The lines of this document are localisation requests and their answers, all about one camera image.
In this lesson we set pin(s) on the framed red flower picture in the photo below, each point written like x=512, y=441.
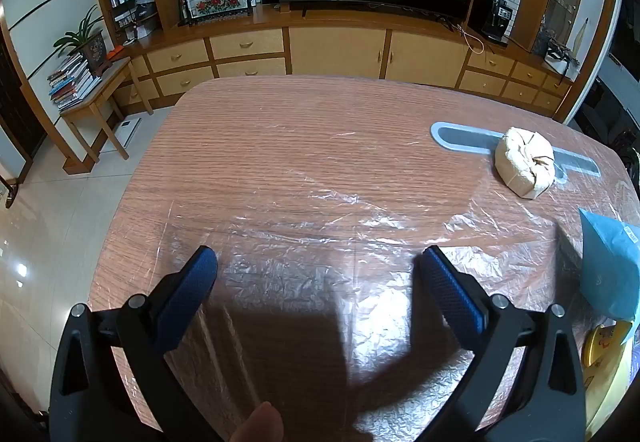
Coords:
x=220, y=3

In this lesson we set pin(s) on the crumpled beige paper bundle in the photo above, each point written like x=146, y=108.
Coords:
x=525, y=161

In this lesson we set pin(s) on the yellow toy container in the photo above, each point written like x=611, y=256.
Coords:
x=602, y=342

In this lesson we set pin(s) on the wooden door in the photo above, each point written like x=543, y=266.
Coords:
x=15, y=121

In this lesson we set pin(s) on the small wooden side table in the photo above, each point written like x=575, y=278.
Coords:
x=100, y=94

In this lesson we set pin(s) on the light blue plastic bag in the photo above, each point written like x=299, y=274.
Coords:
x=610, y=262

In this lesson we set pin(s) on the white floor scale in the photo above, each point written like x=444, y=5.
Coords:
x=125, y=131

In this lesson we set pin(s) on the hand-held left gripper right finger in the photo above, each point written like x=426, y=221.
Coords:
x=452, y=292

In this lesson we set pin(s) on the potted green plant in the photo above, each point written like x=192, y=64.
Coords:
x=95, y=49

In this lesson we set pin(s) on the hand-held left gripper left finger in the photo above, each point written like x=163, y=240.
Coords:
x=192, y=292

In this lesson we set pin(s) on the stack of books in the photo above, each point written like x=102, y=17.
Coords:
x=70, y=84

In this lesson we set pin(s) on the blue-grey oblong tray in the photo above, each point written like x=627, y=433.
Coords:
x=465, y=136

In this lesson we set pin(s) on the black coffee machine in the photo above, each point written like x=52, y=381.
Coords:
x=495, y=16

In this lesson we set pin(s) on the person's left hand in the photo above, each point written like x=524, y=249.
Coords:
x=257, y=424

